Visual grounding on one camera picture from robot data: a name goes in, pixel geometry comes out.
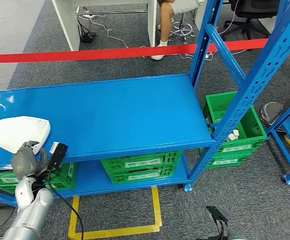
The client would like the chrome stanchion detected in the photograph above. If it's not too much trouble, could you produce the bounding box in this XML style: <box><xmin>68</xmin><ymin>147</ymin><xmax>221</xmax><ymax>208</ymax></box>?
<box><xmin>260</xmin><ymin>86</ymin><xmax>290</xmax><ymax>128</ymax></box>

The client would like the white floor cable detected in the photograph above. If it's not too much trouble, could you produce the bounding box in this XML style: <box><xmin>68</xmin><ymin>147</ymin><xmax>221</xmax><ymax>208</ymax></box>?
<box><xmin>78</xmin><ymin>12</ymin><xmax>147</xmax><ymax>59</ymax></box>

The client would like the white desk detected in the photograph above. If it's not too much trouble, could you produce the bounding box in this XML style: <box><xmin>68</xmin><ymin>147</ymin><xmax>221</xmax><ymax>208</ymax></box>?
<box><xmin>51</xmin><ymin>0</ymin><xmax>158</xmax><ymax>52</ymax></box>
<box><xmin>194</xmin><ymin>0</ymin><xmax>208</xmax><ymax>31</ymax></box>

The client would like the black left wrist camera cable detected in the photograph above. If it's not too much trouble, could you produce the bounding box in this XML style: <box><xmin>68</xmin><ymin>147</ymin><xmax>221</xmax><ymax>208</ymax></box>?
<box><xmin>47</xmin><ymin>168</ymin><xmax>85</xmax><ymax>240</ymax></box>

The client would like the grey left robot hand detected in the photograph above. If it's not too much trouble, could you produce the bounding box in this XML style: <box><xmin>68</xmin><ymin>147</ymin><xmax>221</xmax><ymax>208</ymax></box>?
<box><xmin>11</xmin><ymin>140</ymin><xmax>48</xmax><ymax>181</ymax></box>

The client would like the chrome stool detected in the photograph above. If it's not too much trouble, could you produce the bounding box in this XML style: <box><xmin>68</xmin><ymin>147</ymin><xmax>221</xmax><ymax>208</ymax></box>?
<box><xmin>170</xmin><ymin>12</ymin><xmax>196</xmax><ymax>45</ymax></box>

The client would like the person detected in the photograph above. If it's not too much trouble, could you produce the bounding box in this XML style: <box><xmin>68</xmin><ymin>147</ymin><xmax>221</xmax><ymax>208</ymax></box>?
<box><xmin>151</xmin><ymin>0</ymin><xmax>207</xmax><ymax>61</ymax></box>

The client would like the white plastic panel part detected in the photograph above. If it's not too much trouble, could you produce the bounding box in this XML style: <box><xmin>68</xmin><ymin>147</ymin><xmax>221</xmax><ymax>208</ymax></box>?
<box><xmin>0</xmin><ymin>115</ymin><xmax>51</xmax><ymax>156</ymax></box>

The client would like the red barrier belt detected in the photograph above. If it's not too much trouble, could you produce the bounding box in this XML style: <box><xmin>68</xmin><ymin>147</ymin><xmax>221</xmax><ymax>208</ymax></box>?
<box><xmin>0</xmin><ymin>34</ymin><xmax>290</xmax><ymax>64</ymax></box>

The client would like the black office chair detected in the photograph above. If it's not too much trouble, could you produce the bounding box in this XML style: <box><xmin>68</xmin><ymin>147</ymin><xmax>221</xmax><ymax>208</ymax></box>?
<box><xmin>220</xmin><ymin>0</ymin><xmax>281</xmax><ymax>41</ymax></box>

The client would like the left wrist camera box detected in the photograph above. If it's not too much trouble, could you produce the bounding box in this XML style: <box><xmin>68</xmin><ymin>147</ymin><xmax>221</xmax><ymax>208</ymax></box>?
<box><xmin>46</xmin><ymin>141</ymin><xmax>69</xmax><ymax>171</ymax></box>

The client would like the yellow floor tape square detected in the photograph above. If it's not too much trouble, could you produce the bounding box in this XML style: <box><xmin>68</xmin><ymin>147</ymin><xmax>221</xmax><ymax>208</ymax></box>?
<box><xmin>67</xmin><ymin>186</ymin><xmax>162</xmax><ymax>240</ymax></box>

